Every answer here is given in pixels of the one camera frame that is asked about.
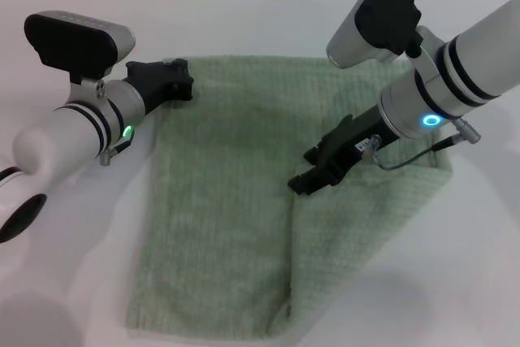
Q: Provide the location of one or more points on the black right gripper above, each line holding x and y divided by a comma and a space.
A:
357, 137

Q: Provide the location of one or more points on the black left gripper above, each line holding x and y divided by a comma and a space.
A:
152, 83

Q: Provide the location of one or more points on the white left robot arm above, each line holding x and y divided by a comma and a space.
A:
69, 135

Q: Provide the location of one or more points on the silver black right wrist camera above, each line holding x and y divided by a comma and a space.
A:
378, 22

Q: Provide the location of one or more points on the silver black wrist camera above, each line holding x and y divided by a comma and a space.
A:
378, 22
77, 42

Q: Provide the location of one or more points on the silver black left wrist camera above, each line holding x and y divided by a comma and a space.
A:
77, 42

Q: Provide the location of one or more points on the green ribbed towel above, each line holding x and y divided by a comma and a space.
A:
235, 184

